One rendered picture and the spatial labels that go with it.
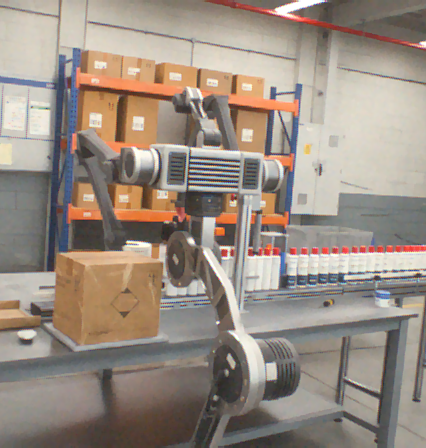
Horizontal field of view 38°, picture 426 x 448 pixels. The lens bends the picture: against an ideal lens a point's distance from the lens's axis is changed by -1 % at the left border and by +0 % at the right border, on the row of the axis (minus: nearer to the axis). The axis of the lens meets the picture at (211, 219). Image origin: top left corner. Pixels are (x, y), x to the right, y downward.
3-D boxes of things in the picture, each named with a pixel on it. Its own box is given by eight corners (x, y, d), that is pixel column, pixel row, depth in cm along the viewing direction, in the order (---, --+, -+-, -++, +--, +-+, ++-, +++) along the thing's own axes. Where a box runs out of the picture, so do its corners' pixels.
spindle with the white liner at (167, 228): (169, 279, 310) (173, 220, 307) (178, 282, 303) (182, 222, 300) (153, 280, 305) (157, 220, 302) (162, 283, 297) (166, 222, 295)
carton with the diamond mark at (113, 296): (126, 319, 238) (130, 250, 236) (158, 336, 219) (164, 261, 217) (52, 326, 220) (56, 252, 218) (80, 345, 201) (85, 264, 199)
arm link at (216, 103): (209, 84, 255) (230, 86, 259) (196, 102, 266) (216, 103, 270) (233, 182, 241) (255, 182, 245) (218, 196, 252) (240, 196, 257)
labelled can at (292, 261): (290, 286, 316) (293, 247, 314) (297, 288, 312) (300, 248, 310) (282, 287, 313) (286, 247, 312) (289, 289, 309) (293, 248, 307)
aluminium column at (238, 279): (236, 309, 279) (249, 161, 273) (242, 311, 276) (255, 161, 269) (228, 309, 277) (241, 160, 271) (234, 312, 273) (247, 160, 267)
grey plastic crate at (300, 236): (337, 251, 535) (339, 226, 533) (370, 259, 501) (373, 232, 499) (282, 252, 503) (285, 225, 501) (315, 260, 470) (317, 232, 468)
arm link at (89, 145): (69, 127, 250) (93, 122, 255) (74, 157, 257) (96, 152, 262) (111, 166, 217) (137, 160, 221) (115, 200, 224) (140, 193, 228)
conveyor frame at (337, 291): (328, 291, 337) (329, 283, 336) (343, 296, 328) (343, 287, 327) (29, 313, 243) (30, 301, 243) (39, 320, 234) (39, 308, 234)
